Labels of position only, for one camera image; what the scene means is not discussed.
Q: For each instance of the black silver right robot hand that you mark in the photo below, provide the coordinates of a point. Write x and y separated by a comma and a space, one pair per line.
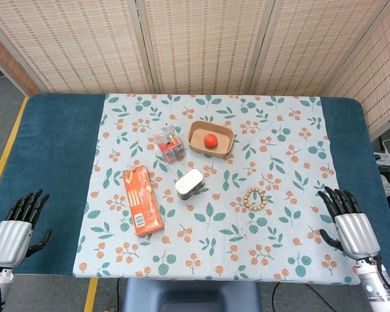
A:
357, 234

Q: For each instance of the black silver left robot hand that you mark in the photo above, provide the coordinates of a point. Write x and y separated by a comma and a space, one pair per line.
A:
9, 239

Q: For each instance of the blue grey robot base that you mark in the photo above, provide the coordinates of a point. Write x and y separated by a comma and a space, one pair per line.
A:
188, 295

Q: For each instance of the white chair base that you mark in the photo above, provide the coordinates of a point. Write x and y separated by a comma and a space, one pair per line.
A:
388, 157

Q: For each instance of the yellow floor tape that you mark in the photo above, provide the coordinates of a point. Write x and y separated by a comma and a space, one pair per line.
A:
6, 152
91, 295

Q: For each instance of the blue table cover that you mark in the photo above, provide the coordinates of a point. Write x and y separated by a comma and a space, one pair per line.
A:
52, 146

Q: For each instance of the orange cardboard box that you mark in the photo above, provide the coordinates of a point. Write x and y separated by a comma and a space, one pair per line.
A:
143, 201

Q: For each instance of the floral printed tablecloth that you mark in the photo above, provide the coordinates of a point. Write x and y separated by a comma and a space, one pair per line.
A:
214, 234

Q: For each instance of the woven bamboo screen panel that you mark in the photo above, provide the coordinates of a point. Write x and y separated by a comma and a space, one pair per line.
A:
204, 45
84, 45
377, 71
6, 61
305, 45

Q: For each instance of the red orange ball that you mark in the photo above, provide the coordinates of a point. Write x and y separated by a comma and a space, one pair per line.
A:
210, 140

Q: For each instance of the rectangular luncheon meat tin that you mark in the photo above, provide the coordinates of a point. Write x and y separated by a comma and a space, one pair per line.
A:
188, 183

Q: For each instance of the clear plastic box red contents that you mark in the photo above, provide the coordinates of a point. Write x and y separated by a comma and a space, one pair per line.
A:
169, 146

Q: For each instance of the brown paper tray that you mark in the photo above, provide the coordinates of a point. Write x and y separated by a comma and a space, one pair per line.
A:
198, 138

